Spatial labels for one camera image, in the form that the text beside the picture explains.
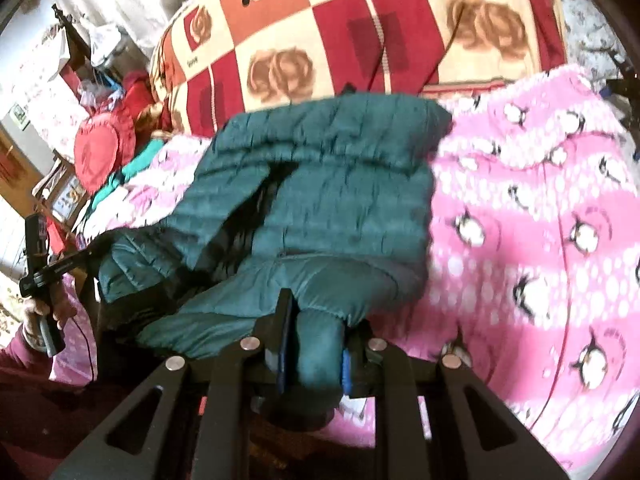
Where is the pink penguin blanket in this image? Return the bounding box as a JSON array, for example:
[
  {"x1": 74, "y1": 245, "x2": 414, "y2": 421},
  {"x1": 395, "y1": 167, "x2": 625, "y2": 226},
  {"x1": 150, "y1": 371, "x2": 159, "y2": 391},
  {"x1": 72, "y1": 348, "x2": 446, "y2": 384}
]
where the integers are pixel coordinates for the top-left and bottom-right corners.
[{"x1": 50, "y1": 62, "x2": 640, "y2": 461}]

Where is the dark stand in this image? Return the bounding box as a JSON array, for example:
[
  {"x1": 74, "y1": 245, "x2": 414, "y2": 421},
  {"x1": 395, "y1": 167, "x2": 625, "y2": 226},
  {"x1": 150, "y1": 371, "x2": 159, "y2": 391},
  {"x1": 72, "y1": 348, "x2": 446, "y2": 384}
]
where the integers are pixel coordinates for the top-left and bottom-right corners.
[{"x1": 51, "y1": 4, "x2": 97, "y2": 73}]

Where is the wooden furniture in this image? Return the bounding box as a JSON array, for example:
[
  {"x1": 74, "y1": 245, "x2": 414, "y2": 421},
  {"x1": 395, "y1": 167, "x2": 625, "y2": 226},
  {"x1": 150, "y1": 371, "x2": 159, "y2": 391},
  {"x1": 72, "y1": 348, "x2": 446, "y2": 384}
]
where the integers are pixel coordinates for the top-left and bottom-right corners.
[{"x1": 0, "y1": 125, "x2": 81, "y2": 221}]

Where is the white lace cloth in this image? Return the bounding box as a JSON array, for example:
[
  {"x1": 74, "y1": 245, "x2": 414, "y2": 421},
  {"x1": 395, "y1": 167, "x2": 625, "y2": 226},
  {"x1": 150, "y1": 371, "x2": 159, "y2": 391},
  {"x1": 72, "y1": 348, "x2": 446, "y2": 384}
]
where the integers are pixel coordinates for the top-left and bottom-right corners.
[{"x1": 549, "y1": 0, "x2": 632, "y2": 82}]

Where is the red checkered rose quilt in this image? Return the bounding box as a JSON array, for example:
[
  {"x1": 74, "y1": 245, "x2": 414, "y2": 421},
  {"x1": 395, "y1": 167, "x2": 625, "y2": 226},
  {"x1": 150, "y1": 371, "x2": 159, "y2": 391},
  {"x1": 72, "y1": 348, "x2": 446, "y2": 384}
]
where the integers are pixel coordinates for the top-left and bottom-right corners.
[{"x1": 149, "y1": 0, "x2": 569, "y2": 139}]

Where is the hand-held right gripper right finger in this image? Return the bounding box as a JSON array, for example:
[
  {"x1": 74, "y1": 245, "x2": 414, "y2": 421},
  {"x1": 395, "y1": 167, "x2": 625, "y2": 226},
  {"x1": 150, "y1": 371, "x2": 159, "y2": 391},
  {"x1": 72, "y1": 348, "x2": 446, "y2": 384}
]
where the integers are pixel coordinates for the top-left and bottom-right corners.
[{"x1": 341, "y1": 334, "x2": 572, "y2": 480}]

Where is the black tripod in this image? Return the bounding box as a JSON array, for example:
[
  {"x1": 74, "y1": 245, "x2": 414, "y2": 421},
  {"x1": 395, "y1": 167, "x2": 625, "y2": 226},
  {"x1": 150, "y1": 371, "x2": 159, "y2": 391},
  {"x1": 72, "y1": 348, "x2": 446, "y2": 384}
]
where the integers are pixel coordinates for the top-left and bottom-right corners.
[{"x1": 599, "y1": 49, "x2": 640, "y2": 128}]

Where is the golden brown cloth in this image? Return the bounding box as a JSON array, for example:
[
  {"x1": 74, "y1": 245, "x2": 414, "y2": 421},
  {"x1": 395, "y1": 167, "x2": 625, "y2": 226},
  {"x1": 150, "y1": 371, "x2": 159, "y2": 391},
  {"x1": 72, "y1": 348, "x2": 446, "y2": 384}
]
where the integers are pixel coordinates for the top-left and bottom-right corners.
[{"x1": 139, "y1": 101, "x2": 173, "y2": 142}]

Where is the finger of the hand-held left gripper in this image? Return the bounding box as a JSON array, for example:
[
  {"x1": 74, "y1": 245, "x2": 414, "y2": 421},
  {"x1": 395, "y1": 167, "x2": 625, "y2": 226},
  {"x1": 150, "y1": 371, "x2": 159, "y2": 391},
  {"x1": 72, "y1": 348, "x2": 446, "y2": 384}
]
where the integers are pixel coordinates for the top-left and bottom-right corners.
[{"x1": 49, "y1": 244, "x2": 108, "y2": 282}]

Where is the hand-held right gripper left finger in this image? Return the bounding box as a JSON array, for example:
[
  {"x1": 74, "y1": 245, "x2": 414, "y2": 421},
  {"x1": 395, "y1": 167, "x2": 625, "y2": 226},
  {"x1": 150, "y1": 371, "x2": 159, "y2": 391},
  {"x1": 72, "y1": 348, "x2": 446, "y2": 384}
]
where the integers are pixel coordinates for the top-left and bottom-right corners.
[{"x1": 47, "y1": 288, "x2": 295, "y2": 480}]

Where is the teal cloth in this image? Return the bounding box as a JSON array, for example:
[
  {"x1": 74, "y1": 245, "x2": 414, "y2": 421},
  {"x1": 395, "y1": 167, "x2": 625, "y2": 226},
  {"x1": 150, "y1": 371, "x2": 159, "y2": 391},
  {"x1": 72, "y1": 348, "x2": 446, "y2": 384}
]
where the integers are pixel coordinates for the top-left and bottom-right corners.
[{"x1": 89, "y1": 141, "x2": 167, "y2": 212}]

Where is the red cloth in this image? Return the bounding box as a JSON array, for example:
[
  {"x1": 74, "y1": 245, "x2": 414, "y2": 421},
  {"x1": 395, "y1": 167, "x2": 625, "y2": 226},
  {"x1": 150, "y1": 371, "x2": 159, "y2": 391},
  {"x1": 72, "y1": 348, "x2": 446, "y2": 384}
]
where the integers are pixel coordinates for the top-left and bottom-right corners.
[{"x1": 121, "y1": 71, "x2": 162, "y2": 132}]

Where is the black cable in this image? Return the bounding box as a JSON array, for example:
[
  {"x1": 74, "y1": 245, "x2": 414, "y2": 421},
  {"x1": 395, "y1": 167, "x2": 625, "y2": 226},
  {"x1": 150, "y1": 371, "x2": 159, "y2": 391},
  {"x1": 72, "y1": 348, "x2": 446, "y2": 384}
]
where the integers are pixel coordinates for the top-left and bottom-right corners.
[{"x1": 72, "y1": 307, "x2": 98, "y2": 383}]

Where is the person's left hand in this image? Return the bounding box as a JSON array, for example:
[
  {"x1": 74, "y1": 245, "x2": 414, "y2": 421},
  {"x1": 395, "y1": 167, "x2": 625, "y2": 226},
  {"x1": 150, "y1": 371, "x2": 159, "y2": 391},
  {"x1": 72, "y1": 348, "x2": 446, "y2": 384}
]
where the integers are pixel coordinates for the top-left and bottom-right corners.
[{"x1": 22, "y1": 291, "x2": 77, "y2": 354}]

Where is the person's left forearm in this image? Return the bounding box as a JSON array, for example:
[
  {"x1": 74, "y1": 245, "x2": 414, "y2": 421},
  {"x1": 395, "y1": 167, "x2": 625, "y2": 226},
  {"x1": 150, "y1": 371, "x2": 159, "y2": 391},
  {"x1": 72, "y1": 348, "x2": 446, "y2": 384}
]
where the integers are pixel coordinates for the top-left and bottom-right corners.
[{"x1": 0, "y1": 327, "x2": 118, "y2": 463}]

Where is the red heart pillow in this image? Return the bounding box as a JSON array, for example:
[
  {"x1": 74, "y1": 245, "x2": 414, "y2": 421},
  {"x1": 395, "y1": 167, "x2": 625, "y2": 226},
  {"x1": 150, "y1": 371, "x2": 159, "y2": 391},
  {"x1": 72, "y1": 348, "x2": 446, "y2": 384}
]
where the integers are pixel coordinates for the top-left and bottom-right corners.
[{"x1": 73, "y1": 110, "x2": 137, "y2": 194}]

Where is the teal puffer jacket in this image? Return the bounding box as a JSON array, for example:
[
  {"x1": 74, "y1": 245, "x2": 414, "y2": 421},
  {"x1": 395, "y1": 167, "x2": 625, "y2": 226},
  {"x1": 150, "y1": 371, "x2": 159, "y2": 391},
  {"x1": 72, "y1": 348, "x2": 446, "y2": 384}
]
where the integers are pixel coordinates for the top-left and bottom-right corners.
[{"x1": 96, "y1": 91, "x2": 454, "y2": 427}]

